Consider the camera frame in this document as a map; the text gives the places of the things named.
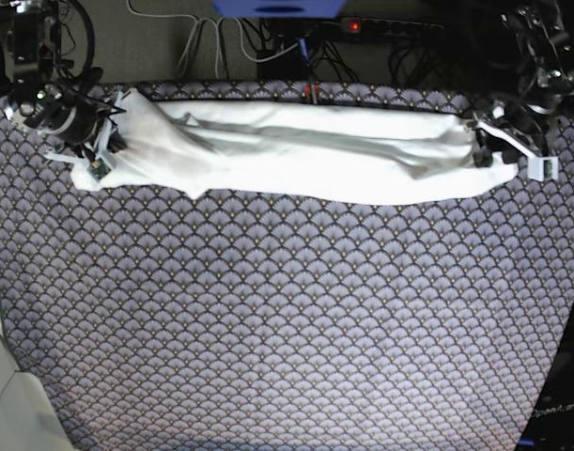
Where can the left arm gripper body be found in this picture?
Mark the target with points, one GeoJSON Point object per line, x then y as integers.
{"type": "Point", "coordinates": [542, 117]}

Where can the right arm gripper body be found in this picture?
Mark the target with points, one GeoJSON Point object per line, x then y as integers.
{"type": "Point", "coordinates": [40, 110]}

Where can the white printed T-shirt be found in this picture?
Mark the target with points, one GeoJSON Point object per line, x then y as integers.
{"type": "Point", "coordinates": [358, 155]}

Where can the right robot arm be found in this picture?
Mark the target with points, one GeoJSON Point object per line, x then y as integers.
{"type": "Point", "coordinates": [33, 60]}

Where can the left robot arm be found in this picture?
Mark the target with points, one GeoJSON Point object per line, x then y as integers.
{"type": "Point", "coordinates": [545, 63]}

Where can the blue box at top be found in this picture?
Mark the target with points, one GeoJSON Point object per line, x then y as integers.
{"type": "Point", "coordinates": [279, 8]}

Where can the black power strip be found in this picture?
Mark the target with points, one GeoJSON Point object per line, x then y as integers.
{"type": "Point", "coordinates": [380, 30]}

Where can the red table clamp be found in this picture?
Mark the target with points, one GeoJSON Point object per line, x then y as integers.
{"type": "Point", "coordinates": [312, 93]}

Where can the patterned fan-print tablecloth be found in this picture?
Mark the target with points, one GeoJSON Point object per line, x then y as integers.
{"type": "Point", "coordinates": [264, 321]}

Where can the black device with logo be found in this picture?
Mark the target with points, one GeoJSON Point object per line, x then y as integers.
{"type": "Point", "coordinates": [551, 423]}

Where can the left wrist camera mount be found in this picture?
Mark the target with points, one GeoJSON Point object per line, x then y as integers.
{"type": "Point", "coordinates": [513, 136]}

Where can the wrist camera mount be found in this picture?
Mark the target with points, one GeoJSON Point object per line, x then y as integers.
{"type": "Point", "coordinates": [91, 133]}
{"type": "Point", "coordinates": [513, 136]}

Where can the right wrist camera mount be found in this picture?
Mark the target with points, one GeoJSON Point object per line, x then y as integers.
{"type": "Point", "coordinates": [91, 133]}

